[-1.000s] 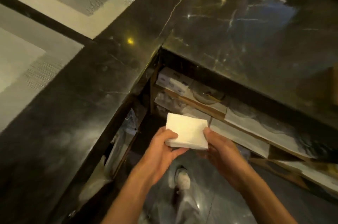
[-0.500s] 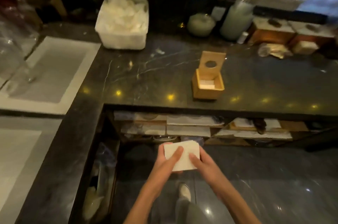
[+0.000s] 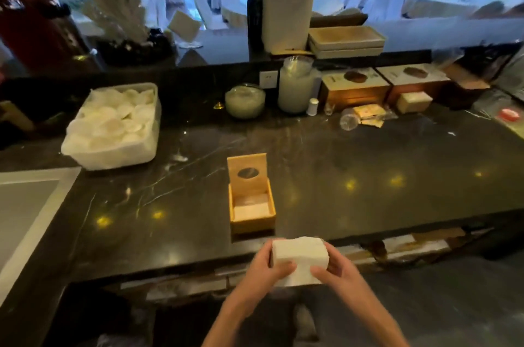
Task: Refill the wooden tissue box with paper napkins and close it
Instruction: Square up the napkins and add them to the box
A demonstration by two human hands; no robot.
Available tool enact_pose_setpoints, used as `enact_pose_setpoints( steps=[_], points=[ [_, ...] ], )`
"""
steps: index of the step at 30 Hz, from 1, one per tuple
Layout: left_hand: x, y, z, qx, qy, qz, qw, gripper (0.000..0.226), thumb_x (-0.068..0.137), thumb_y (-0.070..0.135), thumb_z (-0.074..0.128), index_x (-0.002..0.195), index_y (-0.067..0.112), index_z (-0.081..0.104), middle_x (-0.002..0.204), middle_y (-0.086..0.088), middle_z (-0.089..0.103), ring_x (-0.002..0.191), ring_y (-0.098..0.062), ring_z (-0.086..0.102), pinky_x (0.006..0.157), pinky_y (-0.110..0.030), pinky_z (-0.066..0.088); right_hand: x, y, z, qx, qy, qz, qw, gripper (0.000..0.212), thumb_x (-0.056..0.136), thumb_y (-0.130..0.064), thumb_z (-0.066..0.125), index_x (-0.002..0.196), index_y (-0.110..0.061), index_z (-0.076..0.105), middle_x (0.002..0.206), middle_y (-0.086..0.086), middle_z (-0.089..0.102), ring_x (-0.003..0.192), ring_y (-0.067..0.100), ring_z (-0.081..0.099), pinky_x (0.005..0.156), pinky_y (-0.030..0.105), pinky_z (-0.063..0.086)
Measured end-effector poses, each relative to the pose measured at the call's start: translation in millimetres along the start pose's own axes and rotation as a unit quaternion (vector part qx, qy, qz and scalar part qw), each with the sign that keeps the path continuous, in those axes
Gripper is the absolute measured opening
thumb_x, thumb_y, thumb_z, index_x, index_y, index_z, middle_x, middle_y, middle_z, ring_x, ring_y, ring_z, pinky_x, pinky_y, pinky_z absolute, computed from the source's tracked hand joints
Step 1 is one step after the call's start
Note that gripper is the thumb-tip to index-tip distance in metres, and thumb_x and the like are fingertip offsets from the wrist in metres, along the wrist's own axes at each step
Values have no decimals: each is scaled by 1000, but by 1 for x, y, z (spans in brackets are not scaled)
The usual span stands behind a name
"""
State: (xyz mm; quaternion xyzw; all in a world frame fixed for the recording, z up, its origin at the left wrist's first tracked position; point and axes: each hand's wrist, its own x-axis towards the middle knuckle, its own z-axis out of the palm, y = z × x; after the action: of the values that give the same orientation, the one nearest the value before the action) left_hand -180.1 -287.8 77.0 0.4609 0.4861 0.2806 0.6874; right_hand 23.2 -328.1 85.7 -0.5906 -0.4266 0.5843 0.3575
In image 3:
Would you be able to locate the person's right forearm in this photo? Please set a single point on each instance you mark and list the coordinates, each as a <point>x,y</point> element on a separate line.
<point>374,316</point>

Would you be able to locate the closed wooden tissue box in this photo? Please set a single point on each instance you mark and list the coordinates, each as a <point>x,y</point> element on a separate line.
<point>354,89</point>
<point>413,80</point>

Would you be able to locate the tilted beige card sign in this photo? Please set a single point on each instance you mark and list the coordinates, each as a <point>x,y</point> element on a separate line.
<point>185,26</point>

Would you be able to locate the small beige box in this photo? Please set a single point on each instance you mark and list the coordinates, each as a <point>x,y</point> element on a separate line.
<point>414,102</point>

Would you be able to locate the overturned clear glass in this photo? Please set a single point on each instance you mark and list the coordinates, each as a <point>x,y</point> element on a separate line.
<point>349,119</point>

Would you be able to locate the open wooden napkin box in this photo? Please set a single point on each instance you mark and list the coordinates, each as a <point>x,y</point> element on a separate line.
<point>250,199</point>

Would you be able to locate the white wall socket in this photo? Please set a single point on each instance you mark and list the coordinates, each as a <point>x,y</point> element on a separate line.
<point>268,79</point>

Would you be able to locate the person's left thumb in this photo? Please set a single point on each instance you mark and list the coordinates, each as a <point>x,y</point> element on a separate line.
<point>283,268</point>

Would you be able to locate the small white shaker bottle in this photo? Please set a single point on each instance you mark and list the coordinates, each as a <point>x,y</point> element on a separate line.
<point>312,107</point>

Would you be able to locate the black cylindrical bottle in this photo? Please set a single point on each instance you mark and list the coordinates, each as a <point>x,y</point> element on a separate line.
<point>255,23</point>

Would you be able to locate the person's right thumb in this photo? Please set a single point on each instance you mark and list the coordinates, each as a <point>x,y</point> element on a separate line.
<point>321,272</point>

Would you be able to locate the person's left hand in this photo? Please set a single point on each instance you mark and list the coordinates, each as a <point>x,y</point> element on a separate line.
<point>256,275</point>

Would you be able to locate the round banquet table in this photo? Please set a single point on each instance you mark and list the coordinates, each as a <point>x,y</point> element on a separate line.
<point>245,5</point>

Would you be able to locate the red round lid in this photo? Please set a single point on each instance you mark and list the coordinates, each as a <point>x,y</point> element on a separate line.
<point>509,114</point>

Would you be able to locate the person's right hand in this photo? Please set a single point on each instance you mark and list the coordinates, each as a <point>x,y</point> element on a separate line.
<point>342,273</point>

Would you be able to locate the white plastic tub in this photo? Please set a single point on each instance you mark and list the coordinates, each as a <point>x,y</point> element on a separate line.
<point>118,150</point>

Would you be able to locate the glass bowl with white contents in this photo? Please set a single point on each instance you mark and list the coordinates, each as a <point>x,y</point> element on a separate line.
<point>244,102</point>

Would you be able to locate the large clear glass jar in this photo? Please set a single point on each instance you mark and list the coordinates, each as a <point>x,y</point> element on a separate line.
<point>295,87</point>

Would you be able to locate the stainless steel sink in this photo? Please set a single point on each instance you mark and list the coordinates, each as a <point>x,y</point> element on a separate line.
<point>24,215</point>

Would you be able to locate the person's left forearm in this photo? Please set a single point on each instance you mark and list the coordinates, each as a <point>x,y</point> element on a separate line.
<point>225,320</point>

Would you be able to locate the white napkin stack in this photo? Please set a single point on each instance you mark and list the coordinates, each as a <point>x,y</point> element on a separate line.
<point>301,258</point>

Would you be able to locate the stacked beige trays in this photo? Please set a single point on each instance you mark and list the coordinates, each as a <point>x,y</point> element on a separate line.
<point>346,42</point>

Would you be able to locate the pile of white round lids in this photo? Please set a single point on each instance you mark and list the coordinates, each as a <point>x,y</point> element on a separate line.
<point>116,117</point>

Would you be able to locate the tall white paper roll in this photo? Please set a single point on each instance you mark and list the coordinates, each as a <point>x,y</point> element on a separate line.
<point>288,1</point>

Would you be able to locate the small clear shot glass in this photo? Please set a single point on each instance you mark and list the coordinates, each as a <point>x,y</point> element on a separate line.
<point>328,109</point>

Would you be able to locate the yellow paper packets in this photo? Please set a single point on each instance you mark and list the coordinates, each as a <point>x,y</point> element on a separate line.
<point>370,113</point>

